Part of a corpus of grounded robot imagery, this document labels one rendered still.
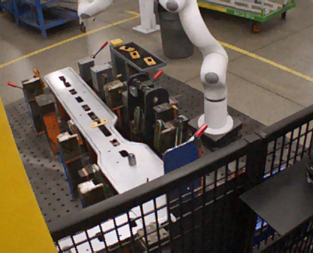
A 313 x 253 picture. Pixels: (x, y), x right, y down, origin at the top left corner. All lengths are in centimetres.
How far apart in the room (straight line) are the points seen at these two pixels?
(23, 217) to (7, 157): 8
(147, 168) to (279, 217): 85
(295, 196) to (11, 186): 57
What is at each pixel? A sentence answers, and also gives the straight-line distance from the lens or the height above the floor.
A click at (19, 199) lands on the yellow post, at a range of 39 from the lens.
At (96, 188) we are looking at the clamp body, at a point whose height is 104.
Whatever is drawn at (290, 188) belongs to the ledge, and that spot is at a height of 143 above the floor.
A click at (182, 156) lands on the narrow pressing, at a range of 107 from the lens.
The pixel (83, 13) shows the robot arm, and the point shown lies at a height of 146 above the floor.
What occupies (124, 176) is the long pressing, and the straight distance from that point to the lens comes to 148.
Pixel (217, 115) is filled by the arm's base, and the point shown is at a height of 88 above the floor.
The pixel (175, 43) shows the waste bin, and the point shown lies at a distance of 460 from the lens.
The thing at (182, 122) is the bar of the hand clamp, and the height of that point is 121.
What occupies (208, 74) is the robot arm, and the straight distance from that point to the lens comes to 179.
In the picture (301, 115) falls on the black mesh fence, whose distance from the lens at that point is 80.
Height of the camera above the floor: 198
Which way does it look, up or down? 34 degrees down
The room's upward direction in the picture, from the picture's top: 6 degrees counter-clockwise
